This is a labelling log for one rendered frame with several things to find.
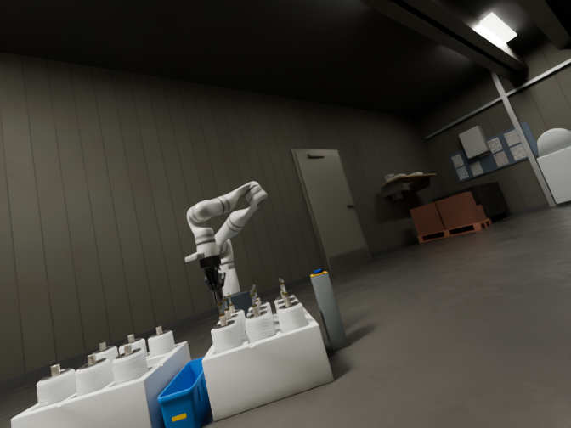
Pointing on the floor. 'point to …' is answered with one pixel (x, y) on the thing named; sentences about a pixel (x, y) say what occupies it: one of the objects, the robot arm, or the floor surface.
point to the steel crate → (490, 199)
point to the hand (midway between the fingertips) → (217, 295)
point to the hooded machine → (556, 163)
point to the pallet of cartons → (449, 217)
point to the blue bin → (186, 397)
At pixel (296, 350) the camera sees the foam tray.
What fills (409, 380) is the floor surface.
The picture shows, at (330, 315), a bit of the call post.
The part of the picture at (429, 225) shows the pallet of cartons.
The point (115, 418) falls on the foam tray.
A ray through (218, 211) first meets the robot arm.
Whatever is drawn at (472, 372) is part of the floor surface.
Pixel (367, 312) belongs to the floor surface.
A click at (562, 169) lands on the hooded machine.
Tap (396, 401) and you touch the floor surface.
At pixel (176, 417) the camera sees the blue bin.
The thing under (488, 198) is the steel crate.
